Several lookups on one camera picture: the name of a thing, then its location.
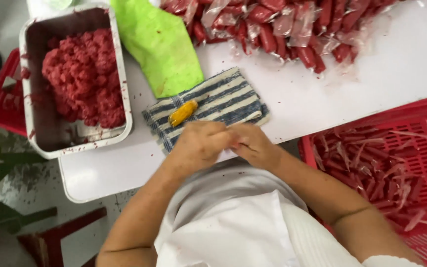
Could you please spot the person's left hand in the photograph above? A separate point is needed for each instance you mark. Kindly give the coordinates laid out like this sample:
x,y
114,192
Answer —
x,y
198,146

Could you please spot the person's right hand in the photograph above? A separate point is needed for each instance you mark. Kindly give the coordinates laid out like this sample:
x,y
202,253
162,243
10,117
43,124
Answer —
x,y
256,146

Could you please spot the person's left fingers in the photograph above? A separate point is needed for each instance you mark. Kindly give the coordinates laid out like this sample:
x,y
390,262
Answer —
x,y
222,135

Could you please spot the person's right fingers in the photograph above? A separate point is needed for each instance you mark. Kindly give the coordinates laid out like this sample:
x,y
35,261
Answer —
x,y
241,139

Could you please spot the blue striped towel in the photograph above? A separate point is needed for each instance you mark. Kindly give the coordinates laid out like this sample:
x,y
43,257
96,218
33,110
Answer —
x,y
209,104

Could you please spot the person's white apron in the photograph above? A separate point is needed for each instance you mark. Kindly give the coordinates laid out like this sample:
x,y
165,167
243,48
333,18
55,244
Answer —
x,y
243,222

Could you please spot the green cloth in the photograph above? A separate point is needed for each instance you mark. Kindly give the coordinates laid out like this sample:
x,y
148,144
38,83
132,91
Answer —
x,y
159,44

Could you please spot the pile of wrapped red sausages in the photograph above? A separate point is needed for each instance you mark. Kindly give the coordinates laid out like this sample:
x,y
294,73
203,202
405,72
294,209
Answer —
x,y
284,26

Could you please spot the heap of sausages in crate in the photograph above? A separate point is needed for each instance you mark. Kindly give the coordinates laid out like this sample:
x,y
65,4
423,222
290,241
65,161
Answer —
x,y
380,174

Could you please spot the heap of red minced meat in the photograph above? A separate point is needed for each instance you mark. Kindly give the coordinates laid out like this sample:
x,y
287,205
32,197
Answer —
x,y
85,76

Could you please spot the metal tray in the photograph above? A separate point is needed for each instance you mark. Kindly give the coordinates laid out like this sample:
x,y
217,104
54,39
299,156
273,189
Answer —
x,y
74,79

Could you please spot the red plastic crate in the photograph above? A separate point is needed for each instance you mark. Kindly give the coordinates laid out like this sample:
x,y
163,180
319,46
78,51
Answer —
x,y
402,174

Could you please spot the dark red wooden stool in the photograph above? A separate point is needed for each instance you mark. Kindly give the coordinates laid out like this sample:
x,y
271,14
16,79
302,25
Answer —
x,y
59,237

